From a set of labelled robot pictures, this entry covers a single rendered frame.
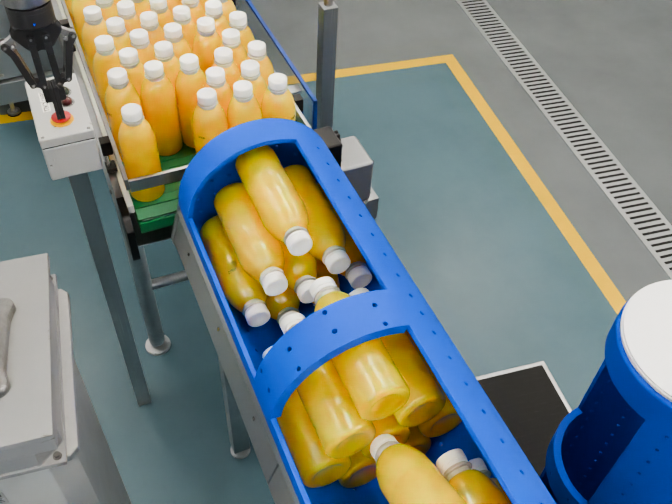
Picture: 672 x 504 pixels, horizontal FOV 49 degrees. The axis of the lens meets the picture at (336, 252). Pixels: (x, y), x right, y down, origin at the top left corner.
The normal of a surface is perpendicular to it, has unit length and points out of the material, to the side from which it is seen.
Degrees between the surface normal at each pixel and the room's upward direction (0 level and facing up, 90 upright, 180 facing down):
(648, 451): 89
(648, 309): 0
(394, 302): 21
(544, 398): 0
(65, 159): 90
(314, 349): 31
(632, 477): 90
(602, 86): 0
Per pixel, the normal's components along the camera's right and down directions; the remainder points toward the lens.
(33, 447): 0.29, 0.72
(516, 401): 0.04, -0.67
